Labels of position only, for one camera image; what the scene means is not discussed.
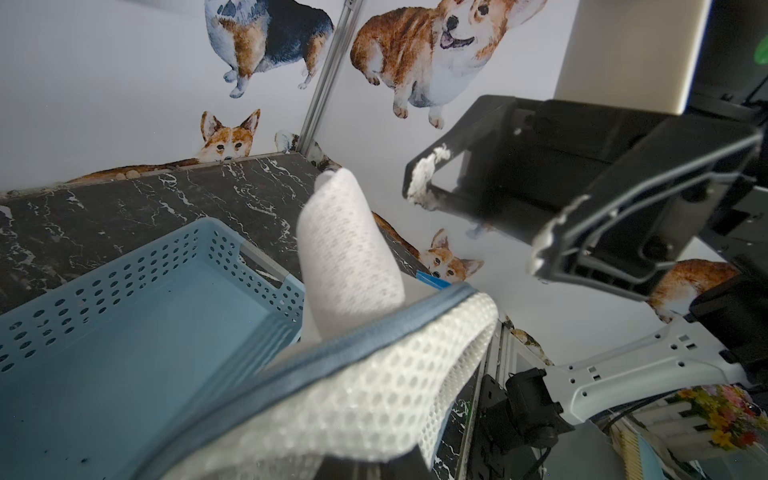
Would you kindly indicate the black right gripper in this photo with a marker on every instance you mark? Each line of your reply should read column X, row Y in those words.
column 607, row 197

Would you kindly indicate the blue flat tool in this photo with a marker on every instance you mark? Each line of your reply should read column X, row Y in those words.
column 432, row 281

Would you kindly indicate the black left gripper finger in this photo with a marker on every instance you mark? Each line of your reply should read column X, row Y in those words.
column 410, row 466

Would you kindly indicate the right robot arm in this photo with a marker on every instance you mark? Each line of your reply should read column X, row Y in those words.
column 723, row 338

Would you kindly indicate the light blue perforated plastic basket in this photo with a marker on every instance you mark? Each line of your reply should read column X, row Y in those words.
column 96, row 372

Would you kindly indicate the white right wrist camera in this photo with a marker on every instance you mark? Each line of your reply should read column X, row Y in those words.
column 638, row 55

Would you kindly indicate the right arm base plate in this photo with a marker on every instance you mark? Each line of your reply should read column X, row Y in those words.
column 496, row 448

